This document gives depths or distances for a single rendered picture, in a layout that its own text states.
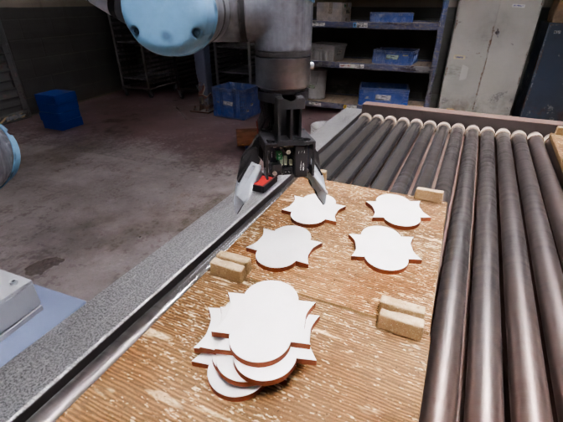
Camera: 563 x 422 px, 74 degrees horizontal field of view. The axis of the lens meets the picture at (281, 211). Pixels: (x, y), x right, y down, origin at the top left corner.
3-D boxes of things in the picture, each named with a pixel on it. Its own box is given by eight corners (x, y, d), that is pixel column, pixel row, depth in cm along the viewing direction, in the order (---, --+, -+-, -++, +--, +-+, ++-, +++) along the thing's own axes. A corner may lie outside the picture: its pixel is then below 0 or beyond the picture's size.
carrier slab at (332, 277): (210, 273, 64) (209, 265, 63) (300, 181, 96) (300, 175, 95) (427, 340, 51) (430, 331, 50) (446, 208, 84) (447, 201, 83)
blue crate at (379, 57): (370, 63, 466) (372, 49, 458) (378, 59, 495) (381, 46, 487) (412, 66, 445) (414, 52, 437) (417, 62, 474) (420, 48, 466)
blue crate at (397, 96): (357, 105, 485) (358, 87, 474) (359, 98, 521) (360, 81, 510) (407, 107, 472) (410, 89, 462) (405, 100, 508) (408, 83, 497)
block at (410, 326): (374, 328, 51) (377, 313, 49) (378, 319, 52) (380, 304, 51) (420, 343, 49) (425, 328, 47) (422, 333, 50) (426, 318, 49)
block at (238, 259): (215, 267, 62) (214, 254, 61) (221, 261, 64) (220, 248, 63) (247, 276, 60) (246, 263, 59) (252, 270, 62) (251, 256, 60)
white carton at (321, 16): (315, 22, 473) (316, 2, 462) (325, 21, 493) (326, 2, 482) (341, 23, 455) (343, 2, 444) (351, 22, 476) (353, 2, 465)
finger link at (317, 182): (331, 218, 60) (300, 177, 56) (320, 201, 65) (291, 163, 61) (347, 206, 60) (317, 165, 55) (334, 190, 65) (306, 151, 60)
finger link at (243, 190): (223, 219, 56) (257, 170, 54) (220, 201, 61) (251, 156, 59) (240, 228, 58) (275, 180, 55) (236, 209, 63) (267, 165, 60)
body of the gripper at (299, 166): (264, 184, 53) (262, 97, 47) (255, 162, 60) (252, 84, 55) (316, 180, 54) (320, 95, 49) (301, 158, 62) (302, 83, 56)
